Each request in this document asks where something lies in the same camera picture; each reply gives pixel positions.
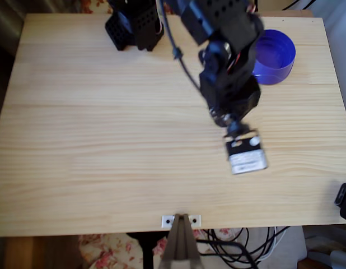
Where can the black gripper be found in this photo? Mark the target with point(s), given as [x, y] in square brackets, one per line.
[237, 129]

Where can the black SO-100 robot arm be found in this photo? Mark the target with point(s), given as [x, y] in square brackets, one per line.
[145, 30]

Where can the purple plastic bowl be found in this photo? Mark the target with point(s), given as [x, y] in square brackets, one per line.
[276, 53]

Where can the floral fabric cushion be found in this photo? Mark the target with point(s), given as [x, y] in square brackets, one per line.
[105, 252]
[91, 5]

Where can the black stand foot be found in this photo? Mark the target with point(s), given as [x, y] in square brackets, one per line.
[146, 252]

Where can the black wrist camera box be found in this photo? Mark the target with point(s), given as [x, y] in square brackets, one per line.
[245, 157]

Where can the white metal bracket plate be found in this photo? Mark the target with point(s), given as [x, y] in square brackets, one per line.
[164, 219]

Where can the grey camera stand pole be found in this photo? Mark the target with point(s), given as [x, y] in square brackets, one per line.
[180, 246]

